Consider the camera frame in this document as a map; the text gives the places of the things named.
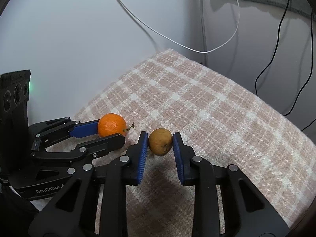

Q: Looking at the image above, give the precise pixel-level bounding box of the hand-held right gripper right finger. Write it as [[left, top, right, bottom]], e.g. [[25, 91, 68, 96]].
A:
[[172, 132, 290, 237]]

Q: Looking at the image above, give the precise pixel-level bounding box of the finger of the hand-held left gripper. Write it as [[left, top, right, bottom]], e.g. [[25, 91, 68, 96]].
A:
[[28, 117, 100, 151], [30, 133, 126, 164]]

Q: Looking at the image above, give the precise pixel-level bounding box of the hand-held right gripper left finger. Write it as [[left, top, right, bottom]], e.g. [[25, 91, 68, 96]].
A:
[[29, 131, 149, 237]]

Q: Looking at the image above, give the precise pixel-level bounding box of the brown kiwi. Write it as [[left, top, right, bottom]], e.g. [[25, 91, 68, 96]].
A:
[[148, 128, 173, 156]]

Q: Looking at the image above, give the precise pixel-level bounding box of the small tangerine with stem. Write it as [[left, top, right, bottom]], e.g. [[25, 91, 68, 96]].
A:
[[98, 113, 135, 138]]

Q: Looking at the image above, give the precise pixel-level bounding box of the pink plaid blanket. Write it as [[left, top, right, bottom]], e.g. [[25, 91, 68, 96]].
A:
[[31, 49, 311, 237]]

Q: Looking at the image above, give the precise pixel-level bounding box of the white cable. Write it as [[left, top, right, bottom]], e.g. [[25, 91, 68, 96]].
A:
[[102, 0, 240, 54]]

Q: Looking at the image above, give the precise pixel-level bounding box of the black cable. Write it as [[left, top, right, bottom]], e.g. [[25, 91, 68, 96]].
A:
[[283, 22, 314, 117], [255, 0, 293, 96], [302, 119, 316, 131]]

